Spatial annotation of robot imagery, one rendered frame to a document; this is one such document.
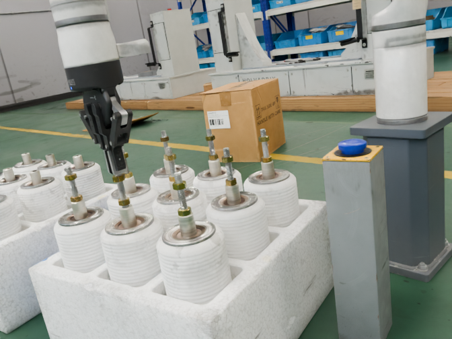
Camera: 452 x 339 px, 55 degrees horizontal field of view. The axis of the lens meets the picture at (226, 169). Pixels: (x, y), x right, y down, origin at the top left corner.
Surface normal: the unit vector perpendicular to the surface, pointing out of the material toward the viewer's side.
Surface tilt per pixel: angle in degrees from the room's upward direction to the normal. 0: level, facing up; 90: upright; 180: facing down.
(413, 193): 90
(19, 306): 90
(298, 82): 90
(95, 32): 81
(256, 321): 90
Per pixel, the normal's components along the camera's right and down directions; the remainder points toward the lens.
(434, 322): -0.15, -0.95
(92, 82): 0.17, 0.26
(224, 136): -0.47, 0.30
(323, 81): -0.70, 0.30
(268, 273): 0.82, 0.04
